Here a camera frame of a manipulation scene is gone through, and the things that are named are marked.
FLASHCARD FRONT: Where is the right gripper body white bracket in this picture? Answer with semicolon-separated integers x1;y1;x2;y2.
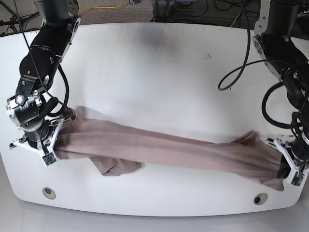
9;116;70;167

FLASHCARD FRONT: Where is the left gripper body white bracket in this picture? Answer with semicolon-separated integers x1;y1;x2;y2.
266;138;309;187

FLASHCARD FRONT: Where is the mauve brown T-shirt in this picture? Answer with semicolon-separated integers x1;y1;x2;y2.
55;107;284;191

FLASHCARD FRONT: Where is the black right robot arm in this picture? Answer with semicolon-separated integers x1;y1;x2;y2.
6;0;81;166

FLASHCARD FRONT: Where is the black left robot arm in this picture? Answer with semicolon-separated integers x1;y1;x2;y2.
253;0;309;187

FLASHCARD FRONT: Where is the left table cable grommet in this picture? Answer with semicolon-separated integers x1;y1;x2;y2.
42;188;56;200

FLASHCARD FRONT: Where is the table cable grommet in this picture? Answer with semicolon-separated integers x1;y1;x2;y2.
253;193;268;205
42;188;56;200

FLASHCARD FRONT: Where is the right table cable grommet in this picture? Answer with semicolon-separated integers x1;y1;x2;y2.
253;193;268;205

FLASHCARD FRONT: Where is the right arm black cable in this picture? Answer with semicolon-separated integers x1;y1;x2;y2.
45;65;70;116

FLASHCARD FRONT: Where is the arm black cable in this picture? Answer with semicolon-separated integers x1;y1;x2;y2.
45;65;70;116
218;0;293;129

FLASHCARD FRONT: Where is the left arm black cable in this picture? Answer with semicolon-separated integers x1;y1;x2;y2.
218;0;293;129

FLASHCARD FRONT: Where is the yellow floor cable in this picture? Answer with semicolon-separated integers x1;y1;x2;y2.
79;0;125;15

